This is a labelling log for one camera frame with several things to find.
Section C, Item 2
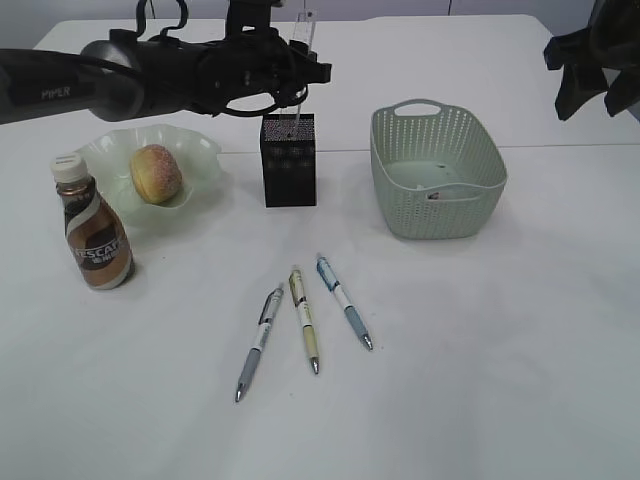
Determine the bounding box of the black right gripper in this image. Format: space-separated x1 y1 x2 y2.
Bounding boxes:
543 0 639 120

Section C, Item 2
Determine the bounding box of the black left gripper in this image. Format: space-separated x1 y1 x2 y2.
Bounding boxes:
192 28 332 113

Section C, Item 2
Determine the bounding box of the clear plastic ruler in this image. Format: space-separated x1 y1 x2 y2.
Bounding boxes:
289 1 316 139

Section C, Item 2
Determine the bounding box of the sugared bread roll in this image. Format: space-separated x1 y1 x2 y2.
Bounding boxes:
129 144 183 205

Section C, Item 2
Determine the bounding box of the blue pen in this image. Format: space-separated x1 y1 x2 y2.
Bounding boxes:
316 254 374 351

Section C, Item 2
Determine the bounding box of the yellow-green pen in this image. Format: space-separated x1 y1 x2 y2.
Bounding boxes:
289 265 320 375

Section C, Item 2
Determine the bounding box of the brown Nescafe coffee bottle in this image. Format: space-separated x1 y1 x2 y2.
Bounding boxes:
50 153 135 290

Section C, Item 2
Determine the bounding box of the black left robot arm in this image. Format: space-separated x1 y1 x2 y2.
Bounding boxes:
1 28 332 124

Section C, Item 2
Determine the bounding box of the black mesh pen holder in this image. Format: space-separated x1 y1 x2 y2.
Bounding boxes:
260 114 317 208

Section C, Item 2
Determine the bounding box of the green wavy glass plate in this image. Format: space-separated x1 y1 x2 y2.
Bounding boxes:
78 124 223 228

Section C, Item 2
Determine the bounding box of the green plastic basket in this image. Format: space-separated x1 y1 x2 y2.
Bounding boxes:
370 99 508 240

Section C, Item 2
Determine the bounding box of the grey grip pen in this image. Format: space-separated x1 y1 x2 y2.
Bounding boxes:
234 283 284 403

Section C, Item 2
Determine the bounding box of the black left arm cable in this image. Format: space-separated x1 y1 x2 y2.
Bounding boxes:
107 0 301 119

